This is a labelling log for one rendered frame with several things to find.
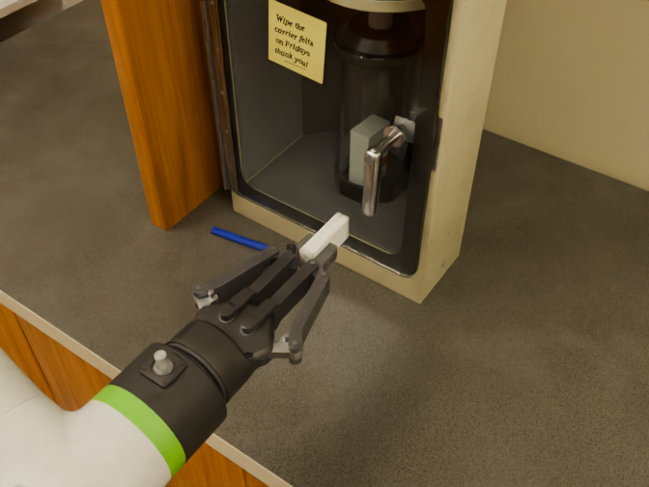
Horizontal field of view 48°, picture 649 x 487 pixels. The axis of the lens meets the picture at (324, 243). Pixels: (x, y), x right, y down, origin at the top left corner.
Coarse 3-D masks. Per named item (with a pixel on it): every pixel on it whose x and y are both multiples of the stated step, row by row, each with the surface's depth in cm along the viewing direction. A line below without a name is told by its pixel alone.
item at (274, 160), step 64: (256, 0) 79; (320, 0) 74; (384, 0) 70; (448, 0) 66; (256, 64) 85; (384, 64) 74; (256, 128) 92; (320, 128) 86; (384, 128) 79; (256, 192) 101; (320, 192) 93; (384, 192) 86; (384, 256) 93
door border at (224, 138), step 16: (208, 0) 84; (208, 16) 85; (208, 32) 87; (208, 64) 90; (224, 80) 91; (224, 96) 92; (224, 112) 94; (224, 128) 96; (224, 144) 98; (224, 160) 101
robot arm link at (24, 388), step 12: (0, 348) 59; (0, 360) 57; (12, 360) 59; (0, 372) 56; (12, 372) 57; (0, 384) 55; (12, 384) 56; (24, 384) 57; (0, 396) 54; (12, 396) 55; (24, 396) 55; (0, 408) 54; (12, 408) 54
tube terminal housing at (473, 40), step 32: (480, 0) 70; (480, 32) 73; (448, 64) 71; (480, 64) 77; (448, 96) 73; (480, 96) 81; (448, 128) 77; (480, 128) 86; (448, 160) 81; (448, 192) 86; (288, 224) 103; (448, 224) 92; (352, 256) 99; (448, 256) 98; (416, 288) 95
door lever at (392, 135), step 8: (392, 128) 78; (384, 136) 80; (392, 136) 78; (400, 136) 78; (384, 144) 77; (392, 144) 78; (400, 144) 79; (368, 152) 76; (376, 152) 76; (384, 152) 77; (368, 160) 76; (376, 160) 76; (368, 168) 77; (376, 168) 77; (368, 176) 78; (376, 176) 78; (368, 184) 79; (376, 184) 79; (368, 192) 80; (376, 192) 80; (368, 200) 80; (376, 200) 81; (368, 208) 81; (376, 208) 82
